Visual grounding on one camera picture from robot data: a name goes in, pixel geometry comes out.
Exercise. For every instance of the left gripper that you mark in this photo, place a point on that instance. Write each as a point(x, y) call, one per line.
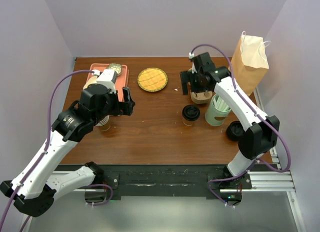
point(125, 107)

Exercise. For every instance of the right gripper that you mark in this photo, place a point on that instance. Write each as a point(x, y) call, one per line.
point(188, 76)

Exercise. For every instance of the black coffee cup lid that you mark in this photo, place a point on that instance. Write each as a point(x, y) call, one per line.
point(191, 113)

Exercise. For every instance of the brown paper bag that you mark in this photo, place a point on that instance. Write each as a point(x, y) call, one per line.
point(249, 62)

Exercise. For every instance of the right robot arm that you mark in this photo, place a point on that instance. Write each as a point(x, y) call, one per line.
point(260, 130)

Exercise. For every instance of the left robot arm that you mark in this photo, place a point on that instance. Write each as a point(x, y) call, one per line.
point(33, 190)

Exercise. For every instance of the pink rectangular tray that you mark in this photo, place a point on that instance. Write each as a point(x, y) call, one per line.
point(121, 81)

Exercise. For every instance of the cardboard cup carrier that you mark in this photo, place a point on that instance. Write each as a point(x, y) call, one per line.
point(201, 97)

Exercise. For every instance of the yellow woven coaster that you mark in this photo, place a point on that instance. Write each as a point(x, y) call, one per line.
point(152, 79)

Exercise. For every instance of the small patterned dish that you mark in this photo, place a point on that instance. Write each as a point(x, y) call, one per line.
point(116, 67)

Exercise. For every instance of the stack of paper cups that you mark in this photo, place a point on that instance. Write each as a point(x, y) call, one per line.
point(104, 124)

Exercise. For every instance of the cream square plate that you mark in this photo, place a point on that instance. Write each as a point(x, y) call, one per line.
point(91, 80)

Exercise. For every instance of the green straw holder cup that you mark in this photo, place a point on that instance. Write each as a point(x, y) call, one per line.
point(215, 117)

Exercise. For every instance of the stack of black lids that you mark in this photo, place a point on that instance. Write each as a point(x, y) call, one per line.
point(235, 131)

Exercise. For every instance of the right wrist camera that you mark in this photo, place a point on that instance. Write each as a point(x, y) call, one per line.
point(201, 63)

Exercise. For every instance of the aluminium rail frame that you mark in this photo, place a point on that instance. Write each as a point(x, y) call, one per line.
point(155, 138)

